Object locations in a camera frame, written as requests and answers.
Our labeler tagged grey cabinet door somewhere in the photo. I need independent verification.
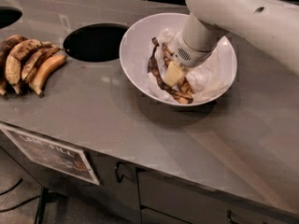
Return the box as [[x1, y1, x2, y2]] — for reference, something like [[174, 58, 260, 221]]
[[0, 132, 141, 224]]

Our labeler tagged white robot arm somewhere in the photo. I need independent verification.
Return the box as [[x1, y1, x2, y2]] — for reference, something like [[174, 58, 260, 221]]
[[174, 0, 299, 75]]

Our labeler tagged black cabinet handle right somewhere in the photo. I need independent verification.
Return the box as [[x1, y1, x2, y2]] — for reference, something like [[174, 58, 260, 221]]
[[227, 210, 249, 224]]

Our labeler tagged thin dark banana peel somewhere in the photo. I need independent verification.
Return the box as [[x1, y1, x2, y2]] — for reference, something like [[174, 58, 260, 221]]
[[148, 37, 193, 105]]

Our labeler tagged grey cabinet drawer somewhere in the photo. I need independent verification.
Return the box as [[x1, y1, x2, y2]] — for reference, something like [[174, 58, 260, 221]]
[[137, 172, 299, 224]]

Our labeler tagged white bowl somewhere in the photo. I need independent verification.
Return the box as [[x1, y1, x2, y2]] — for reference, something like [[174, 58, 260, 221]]
[[120, 13, 237, 106]]

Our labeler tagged black cabinet handle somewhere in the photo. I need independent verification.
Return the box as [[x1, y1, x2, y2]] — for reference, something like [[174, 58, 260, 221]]
[[114, 161, 124, 183], [227, 210, 249, 224]]

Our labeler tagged black floor cable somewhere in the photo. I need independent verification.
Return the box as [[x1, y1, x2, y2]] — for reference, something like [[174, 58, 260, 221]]
[[0, 178, 43, 214]]

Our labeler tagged dark brown banana far left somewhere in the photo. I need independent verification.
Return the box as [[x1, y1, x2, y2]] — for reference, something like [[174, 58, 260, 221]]
[[0, 35, 26, 97]]

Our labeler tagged white crumpled paper liner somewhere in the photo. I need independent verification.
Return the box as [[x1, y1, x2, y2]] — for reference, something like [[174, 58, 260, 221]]
[[147, 31, 235, 105]]

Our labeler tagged spotted yellow banana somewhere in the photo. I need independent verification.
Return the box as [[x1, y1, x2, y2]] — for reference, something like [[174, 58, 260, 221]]
[[5, 39, 43, 94]]

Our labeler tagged orange yellow banana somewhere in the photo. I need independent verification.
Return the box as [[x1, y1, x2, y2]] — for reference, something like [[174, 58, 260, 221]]
[[29, 54, 67, 97]]

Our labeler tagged landfill sign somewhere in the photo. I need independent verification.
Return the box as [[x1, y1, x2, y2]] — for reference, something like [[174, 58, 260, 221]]
[[1, 125, 100, 185]]

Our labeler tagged black cabinet handle left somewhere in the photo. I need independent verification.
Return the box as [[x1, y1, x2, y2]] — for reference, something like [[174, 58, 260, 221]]
[[114, 161, 124, 183]]

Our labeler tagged brown streaked banana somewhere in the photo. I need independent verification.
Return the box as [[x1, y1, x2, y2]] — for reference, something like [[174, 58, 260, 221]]
[[21, 45, 62, 83]]

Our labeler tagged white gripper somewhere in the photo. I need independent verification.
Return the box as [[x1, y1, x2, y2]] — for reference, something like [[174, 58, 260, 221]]
[[164, 33, 218, 87]]

